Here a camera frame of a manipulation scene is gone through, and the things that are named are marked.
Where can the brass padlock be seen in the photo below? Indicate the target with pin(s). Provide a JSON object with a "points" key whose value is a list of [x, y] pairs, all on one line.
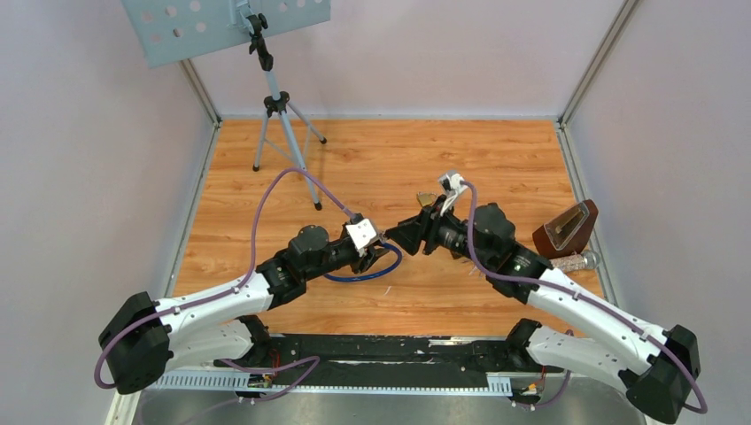
{"points": [[426, 198]]}

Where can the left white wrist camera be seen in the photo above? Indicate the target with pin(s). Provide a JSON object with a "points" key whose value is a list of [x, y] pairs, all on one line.
{"points": [[363, 234]]}

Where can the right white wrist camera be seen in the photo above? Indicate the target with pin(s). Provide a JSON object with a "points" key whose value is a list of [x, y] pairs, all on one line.
{"points": [[453, 185]]}

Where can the blue music stand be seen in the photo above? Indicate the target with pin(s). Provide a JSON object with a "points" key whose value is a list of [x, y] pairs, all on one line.
{"points": [[173, 31]]}

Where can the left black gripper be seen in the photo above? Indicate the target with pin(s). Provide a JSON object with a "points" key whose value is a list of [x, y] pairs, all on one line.
{"points": [[366, 262]]}

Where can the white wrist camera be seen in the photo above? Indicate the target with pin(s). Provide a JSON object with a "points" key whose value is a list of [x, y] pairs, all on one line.
{"points": [[453, 185], [363, 234]]}

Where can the brown wooden metronome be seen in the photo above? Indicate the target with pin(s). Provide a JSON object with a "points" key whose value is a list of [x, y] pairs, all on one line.
{"points": [[568, 233]]}

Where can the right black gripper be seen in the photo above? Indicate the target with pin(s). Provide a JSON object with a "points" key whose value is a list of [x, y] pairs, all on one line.
{"points": [[423, 227]]}

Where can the blue cable lock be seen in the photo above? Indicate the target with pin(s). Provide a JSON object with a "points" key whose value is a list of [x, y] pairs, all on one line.
{"points": [[367, 276]]}

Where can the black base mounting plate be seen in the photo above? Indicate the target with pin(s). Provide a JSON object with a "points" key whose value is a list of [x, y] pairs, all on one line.
{"points": [[393, 361]]}

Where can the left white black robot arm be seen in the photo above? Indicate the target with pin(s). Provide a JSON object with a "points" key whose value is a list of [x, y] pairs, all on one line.
{"points": [[148, 337]]}

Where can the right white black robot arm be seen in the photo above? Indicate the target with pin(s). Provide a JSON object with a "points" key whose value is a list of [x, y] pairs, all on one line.
{"points": [[654, 367]]}

